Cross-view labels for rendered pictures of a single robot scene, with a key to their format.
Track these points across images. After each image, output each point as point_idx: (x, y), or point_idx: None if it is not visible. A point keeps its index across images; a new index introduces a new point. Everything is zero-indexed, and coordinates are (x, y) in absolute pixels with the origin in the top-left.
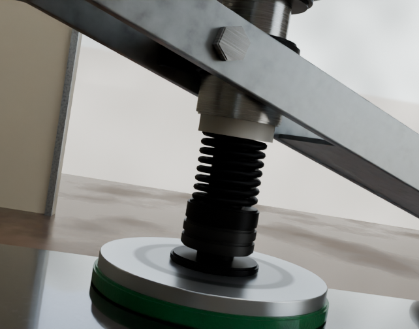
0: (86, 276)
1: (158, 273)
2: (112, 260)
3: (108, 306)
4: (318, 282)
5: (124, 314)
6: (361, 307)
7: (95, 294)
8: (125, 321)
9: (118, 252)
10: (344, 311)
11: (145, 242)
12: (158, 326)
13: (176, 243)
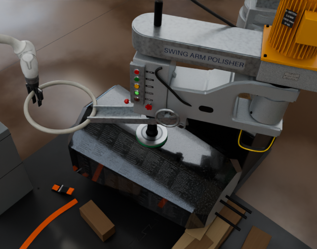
0: (165, 143)
1: (163, 130)
2: (166, 135)
3: (169, 134)
4: (142, 124)
5: (168, 132)
6: (132, 125)
7: (168, 137)
8: (169, 130)
9: (163, 138)
10: (136, 125)
11: (154, 142)
12: (167, 128)
13: (149, 141)
